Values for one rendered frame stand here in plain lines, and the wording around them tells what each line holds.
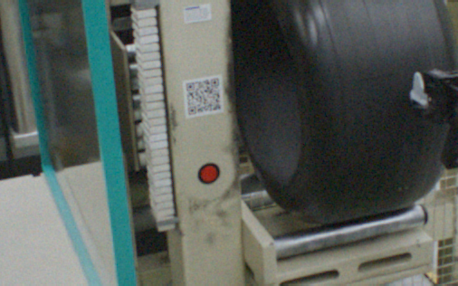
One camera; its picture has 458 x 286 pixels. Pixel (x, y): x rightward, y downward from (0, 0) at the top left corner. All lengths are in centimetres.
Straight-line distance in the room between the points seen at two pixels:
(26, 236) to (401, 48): 77
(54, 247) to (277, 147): 102
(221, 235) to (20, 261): 77
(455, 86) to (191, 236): 63
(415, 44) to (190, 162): 47
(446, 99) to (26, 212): 69
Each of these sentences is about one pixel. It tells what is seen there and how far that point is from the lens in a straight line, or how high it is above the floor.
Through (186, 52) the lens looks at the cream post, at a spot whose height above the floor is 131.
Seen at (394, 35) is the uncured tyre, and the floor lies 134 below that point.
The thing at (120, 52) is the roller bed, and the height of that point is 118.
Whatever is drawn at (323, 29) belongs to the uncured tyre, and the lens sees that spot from 178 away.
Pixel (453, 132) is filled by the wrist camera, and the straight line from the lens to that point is 168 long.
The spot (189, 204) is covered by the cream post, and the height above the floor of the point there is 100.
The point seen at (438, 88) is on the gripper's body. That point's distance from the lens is 167.
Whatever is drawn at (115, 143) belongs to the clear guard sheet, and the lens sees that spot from 94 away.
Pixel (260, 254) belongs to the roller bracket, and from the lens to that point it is 195.
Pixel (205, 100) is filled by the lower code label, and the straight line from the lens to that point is 189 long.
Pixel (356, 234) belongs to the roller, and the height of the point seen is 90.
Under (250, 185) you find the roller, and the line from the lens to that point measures 223.
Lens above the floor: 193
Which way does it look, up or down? 25 degrees down
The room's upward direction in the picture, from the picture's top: 4 degrees counter-clockwise
